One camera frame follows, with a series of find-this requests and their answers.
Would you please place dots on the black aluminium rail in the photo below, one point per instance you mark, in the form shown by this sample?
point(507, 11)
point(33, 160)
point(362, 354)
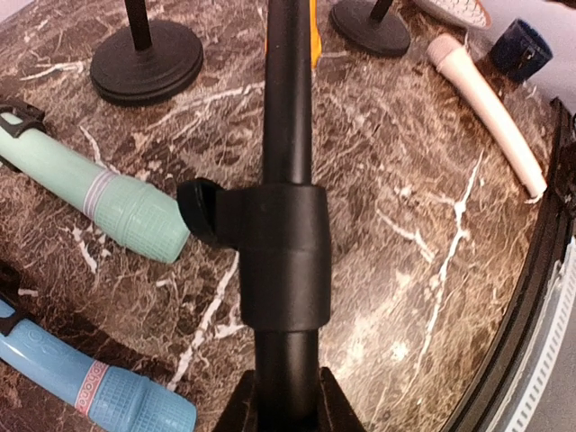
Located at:
point(488, 403)

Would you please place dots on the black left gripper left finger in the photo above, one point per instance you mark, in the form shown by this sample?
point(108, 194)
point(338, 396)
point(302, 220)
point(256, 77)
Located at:
point(241, 411)

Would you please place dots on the white slotted cable duct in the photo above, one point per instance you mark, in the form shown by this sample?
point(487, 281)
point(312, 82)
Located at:
point(547, 347)

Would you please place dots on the black stand for beige microphone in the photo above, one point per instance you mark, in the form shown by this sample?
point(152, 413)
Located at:
point(371, 26)

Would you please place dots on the beige toy microphone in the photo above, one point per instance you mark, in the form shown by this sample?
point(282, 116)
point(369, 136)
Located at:
point(451, 60)

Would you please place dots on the black stand with blue microphone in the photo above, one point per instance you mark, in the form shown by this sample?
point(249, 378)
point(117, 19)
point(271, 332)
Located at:
point(11, 312)

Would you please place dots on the blue toy microphone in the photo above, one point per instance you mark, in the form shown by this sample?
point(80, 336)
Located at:
point(114, 398)

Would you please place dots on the black stand with green microphone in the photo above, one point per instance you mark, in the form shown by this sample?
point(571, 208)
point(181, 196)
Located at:
point(28, 117)

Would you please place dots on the white floral plate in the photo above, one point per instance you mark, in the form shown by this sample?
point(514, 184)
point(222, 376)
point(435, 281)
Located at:
point(462, 13)

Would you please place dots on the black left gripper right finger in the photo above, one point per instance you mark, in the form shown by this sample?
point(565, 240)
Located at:
point(335, 414)

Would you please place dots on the black stand with pink microphone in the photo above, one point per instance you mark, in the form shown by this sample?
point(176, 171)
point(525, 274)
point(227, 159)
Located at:
point(147, 62)

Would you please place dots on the mint green toy microphone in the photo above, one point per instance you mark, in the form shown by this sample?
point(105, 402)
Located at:
point(133, 213)

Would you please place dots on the dark blue mug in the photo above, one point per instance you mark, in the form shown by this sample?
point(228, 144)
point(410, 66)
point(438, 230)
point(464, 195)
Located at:
point(520, 52)

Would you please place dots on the black stand with orange microphone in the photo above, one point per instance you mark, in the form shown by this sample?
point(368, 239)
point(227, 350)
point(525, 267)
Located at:
point(280, 230)

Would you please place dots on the orange toy microphone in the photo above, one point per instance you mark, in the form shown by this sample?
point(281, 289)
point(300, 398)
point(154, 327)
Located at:
point(315, 39)

